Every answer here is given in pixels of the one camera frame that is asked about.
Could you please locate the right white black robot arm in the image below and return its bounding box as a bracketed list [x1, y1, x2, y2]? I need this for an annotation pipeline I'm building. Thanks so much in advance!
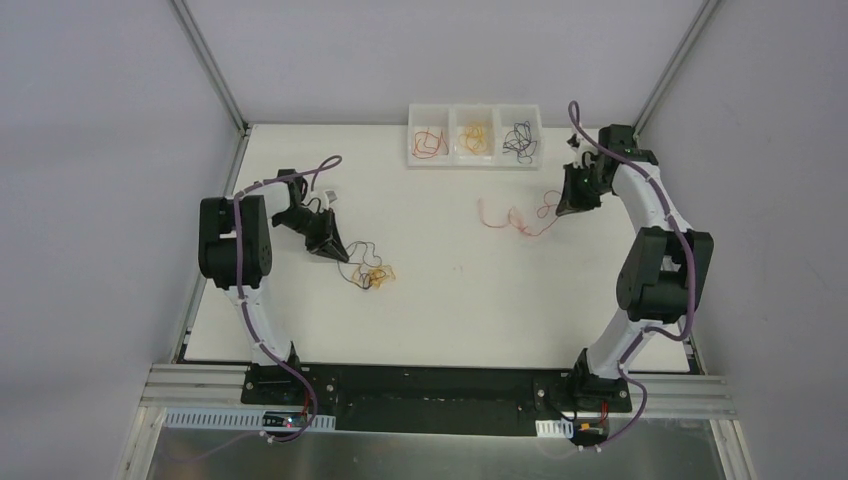
[556, 124, 714, 411]

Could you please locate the coloured wire bundle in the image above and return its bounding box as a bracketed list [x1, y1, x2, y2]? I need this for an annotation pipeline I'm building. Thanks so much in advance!
[336, 241, 399, 293]

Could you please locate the yellow wire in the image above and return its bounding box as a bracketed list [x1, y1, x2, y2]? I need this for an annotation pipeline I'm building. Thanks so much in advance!
[459, 123, 494, 156]

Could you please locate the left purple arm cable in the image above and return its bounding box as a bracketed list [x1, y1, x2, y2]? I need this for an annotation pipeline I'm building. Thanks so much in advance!
[231, 155, 344, 444]

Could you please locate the grey black wire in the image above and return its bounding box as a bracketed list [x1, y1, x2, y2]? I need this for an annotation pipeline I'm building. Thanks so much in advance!
[502, 120, 539, 166]

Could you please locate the red orange wire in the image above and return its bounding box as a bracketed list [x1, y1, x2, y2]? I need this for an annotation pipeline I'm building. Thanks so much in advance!
[478, 189, 564, 238]
[411, 127, 450, 160]

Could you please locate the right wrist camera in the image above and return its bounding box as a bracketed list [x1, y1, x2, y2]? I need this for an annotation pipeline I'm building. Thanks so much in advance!
[567, 134, 581, 149]

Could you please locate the white three-compartment tray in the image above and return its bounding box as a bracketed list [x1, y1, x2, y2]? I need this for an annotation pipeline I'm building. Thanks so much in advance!
[406, 104, 545, 170]

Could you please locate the left white slotted cable duct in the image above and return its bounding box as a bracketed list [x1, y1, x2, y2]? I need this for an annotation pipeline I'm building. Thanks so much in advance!
[163, 407, 311, 434]

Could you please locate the white slotted cable duct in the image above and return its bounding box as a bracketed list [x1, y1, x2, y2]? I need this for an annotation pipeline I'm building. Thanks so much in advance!
[163, 407, 311, 434]
[535, 419, 574, 439]

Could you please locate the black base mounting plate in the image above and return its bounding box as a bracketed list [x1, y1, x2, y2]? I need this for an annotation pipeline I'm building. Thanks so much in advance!
[241, 363, 632, 436]

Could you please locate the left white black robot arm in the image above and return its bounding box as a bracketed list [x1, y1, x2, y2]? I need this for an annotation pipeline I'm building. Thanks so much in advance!
[198, 169, 349, 405]

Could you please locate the right white slotted cable duct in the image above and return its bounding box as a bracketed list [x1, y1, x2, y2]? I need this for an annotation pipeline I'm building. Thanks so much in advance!
[535, 419, 574, 439]

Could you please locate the aluminium frame rail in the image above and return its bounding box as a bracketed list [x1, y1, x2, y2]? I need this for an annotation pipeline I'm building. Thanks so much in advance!
[140, 364, 738, 420]

